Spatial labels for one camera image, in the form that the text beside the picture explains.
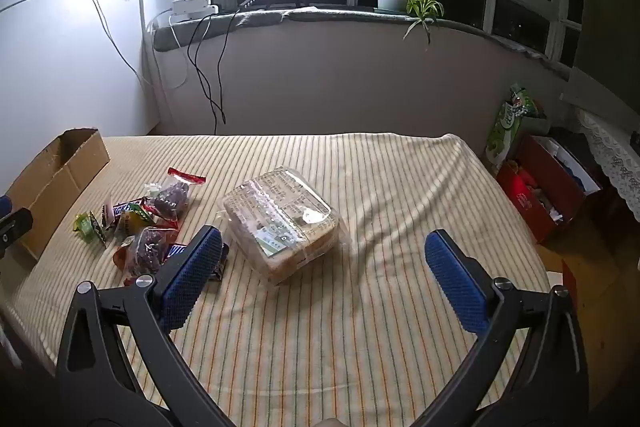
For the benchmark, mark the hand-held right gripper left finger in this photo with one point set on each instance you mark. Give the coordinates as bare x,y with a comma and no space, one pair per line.
192,277

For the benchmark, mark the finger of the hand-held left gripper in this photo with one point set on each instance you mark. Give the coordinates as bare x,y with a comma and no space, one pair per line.
15,229

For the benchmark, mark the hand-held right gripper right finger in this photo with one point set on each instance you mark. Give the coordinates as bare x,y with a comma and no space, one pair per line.
457,282

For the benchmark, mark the small black snack packet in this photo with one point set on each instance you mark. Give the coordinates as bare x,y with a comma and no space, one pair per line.
218,269

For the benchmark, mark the red dried date packet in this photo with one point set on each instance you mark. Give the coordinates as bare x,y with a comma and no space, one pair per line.
147,249
172,197

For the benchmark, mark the brown chocolate bar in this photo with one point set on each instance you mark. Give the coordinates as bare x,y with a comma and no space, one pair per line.
176,251
127,208

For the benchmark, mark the bagged sliced bread loaf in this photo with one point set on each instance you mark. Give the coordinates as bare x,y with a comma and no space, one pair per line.
280,217

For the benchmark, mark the yellow green candy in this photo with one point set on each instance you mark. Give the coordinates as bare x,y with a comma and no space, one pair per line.
87,224

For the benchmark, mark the pale green candy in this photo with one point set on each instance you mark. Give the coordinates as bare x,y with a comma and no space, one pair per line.
151,188

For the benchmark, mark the red cardboard box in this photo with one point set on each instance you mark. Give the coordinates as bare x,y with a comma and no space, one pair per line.
525,197

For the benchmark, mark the striped blanket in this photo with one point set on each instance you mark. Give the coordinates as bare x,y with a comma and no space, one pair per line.
350,332

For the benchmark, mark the green plastic package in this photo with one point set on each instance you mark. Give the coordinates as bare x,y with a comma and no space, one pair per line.
500,132

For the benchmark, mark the white cabinet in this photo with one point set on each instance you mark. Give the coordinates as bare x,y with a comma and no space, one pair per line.
60,72

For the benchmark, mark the white lace cloth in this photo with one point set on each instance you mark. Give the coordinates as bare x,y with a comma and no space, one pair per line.
612,157

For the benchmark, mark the white power strip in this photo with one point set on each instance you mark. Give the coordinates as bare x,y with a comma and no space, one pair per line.
192,6

